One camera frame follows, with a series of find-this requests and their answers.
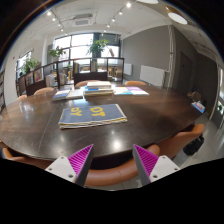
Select colourful magazines on table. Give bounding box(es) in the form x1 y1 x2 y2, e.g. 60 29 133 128
113 86 148 96

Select black bag on floor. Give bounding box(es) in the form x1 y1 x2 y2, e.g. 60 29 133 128
183 135 204 155

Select stack of books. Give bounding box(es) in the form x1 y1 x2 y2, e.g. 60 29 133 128
84 81 113 96

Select orange chair front centre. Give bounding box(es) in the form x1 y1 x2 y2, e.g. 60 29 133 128
84 143 161 188

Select open book on table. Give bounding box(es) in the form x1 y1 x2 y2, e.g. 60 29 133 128
52 89 83 101

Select orange chair far centre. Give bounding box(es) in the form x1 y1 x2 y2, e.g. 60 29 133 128
75 80 99 88

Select blue box at right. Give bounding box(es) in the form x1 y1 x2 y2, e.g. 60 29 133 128
191 101 205 113

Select orange chair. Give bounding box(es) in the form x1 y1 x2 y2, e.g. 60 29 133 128
157 124 204 158
34 87 54 96
3 148 51 169
125 81 147 86
75 80 99 88
84 143 161 188

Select ceiling air conditioner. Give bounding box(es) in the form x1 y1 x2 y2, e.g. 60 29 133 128
72 13 93 27

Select orange chair far left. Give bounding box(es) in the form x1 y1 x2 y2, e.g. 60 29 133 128
34 87 54 96

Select potted plant far left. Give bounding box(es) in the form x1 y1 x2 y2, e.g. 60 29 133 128
21 58 38 74

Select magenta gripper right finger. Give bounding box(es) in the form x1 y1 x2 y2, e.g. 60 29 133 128
132 144 180 186

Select orange chair far right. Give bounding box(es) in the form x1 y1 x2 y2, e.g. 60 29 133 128
125 81 147 86

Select potted plant centre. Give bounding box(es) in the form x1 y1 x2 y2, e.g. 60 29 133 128
87 39 109 57

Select dark wooden shelf unit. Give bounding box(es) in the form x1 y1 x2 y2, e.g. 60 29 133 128
16 57 124 96

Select orange chair front left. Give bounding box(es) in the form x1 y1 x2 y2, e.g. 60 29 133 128
3 148 51 169

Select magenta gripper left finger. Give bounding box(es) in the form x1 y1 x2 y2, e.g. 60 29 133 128
46 145 94 186

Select grey towel with yellow letters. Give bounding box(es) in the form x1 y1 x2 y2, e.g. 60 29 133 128
58 104 127 129

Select orange chair front right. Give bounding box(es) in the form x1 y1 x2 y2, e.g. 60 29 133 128
157 124 204 158

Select potted plant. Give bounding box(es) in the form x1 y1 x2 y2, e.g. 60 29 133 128
49 46 65 62
21 58 38 74
87 39 109 57

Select round ceiling lamp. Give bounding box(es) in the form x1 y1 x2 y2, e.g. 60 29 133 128
168 13 187 25

